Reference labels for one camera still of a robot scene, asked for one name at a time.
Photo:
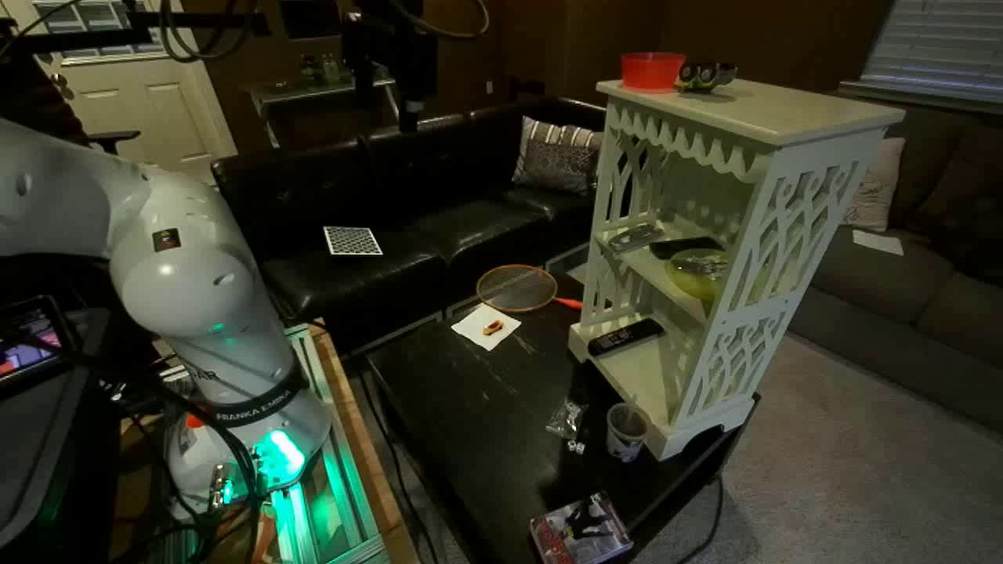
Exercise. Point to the red plastic bowl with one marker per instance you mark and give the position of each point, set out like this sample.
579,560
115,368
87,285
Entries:
651,71

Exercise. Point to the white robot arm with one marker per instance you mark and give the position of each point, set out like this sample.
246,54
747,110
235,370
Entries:
187,275

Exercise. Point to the white paper napkin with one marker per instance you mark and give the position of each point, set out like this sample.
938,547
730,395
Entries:
488,327

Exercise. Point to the patterned throw pillow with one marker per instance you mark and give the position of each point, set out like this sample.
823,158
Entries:
555,155

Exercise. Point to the black remote on lower shelf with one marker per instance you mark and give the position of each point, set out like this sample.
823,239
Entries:
624,336

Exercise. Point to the black remote on shelf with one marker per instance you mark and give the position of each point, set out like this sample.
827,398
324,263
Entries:
624,336
685,246

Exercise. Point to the crumpled plastic wrapper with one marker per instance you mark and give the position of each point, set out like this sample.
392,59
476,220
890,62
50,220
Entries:
565,423

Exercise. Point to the black leather sofa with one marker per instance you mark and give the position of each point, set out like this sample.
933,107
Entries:
440,200

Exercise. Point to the black remote on middle shelf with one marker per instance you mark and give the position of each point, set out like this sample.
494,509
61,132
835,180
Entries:
685,246

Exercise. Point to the tablet on black sofa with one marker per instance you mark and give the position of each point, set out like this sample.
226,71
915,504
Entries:
351,244

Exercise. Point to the small cup on table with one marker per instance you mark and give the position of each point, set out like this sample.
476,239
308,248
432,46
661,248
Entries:
624,434

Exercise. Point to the yellow green plate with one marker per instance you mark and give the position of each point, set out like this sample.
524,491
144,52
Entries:
697,279

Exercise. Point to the white ornate shelf unit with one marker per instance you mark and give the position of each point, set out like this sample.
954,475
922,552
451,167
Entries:
767,173

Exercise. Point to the magazine on table corner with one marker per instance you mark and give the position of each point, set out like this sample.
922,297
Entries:
581,535

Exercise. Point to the black toy car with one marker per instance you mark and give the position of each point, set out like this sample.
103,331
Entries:
708,77

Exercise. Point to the paper on grey couch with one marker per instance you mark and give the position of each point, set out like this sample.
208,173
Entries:
880,244

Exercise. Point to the light pillow on couch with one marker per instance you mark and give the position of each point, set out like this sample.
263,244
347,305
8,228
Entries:
880,187

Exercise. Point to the grey green couch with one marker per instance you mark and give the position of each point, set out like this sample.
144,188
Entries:
929,320

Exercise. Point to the window blinds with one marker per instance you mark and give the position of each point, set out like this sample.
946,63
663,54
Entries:
946,52

